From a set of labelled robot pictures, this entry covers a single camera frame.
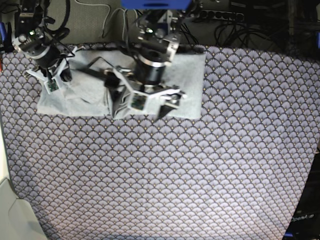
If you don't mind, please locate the black power strip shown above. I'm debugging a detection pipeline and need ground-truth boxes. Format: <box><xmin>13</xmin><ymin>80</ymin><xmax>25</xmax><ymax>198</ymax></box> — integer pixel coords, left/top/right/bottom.
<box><xmin>193</xmin><ymin>10</ymin><xmax>245</xmax><ymax>23</ymax></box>

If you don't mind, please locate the white cable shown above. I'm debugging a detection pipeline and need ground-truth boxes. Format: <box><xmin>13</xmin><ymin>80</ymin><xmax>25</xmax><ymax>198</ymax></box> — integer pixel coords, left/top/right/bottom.
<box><xmin>74</xmin><ymin>0</ymin><xmax>141</xmax><ymax>40</ymax></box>

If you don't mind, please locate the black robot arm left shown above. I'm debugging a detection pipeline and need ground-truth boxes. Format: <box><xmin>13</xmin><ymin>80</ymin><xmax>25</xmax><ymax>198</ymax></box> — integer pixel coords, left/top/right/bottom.
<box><xmin>126</xmin><ymin>0</ymin><xmax>203</xmax><ymax>119</ymax></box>

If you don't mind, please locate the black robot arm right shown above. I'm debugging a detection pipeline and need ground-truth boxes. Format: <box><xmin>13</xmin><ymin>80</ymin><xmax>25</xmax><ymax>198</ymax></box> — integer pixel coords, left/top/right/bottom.
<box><xmin>12</xmin><ymin>0</ymin><xmax>71</xmax><ymax>84</ymax></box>

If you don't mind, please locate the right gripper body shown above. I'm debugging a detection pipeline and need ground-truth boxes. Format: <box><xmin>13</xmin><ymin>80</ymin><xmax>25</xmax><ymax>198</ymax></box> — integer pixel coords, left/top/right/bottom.
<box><xmin>11</xmin><ymin>27</ymin><xmax>72</xmax><ymax>73</ymax></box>

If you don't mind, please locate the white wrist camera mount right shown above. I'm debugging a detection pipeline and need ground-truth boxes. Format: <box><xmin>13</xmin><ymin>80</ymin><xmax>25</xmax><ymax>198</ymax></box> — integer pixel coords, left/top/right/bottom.
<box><xmin>26</xmin><ymin>45</ymin><xmax>85</xmax><ymax>95</ymax></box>

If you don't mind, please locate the black OpenArm base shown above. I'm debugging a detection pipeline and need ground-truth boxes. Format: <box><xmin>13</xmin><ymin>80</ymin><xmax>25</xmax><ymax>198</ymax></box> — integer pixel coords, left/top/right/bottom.
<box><xmin>283</xmin><ymin>153</ymin><xmax>320</xmax><ymax>240</ymax></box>

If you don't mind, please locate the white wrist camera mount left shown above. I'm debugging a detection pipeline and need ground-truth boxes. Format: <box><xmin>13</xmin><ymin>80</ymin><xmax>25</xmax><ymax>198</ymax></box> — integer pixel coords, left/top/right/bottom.
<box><xmin>105</xmin><ymin>66</ymin><xmax>187</xmax><ymax>113</ymax></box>

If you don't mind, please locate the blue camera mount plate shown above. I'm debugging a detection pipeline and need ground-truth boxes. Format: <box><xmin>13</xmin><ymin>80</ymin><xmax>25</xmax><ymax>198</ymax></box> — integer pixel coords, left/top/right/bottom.
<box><xmin>121</xmin><ymin>0</ymin><xmax>192</xmax><ymax>10</ymax></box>

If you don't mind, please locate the light grey T-shirt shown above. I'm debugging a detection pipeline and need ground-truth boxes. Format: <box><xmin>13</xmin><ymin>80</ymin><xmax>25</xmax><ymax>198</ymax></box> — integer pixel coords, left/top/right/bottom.
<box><xmin>37</xmin><ymin>50</ymin><xmax>206</xmax><ymax>120</ymax></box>

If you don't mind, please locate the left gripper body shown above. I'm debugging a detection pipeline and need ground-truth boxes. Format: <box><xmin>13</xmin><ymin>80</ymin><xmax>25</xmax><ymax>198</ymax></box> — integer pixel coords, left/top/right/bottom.
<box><xmin>135</xmin><ymin>32</ymin><xmax>181</xmax><ymax>86</ymax></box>

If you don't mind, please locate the fan-patterned purple tablecloth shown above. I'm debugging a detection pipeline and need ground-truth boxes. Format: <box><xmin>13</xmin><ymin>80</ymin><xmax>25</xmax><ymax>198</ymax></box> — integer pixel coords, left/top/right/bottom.
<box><xmin>0</xmin><ymin>46</ymin><xmax>320</xmax><ymax>240</ymax></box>

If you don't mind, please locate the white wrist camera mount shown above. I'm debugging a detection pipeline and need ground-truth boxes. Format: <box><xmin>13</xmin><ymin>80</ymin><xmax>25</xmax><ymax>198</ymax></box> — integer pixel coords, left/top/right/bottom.
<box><xmin>105</xmin><ymin>66</ymin><xmax>187</xmax><ymax>113</ymax></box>
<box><xmin>26</xmin><ymin>45</ymin><xmax>85</xmax><ymax>95</ymax></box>

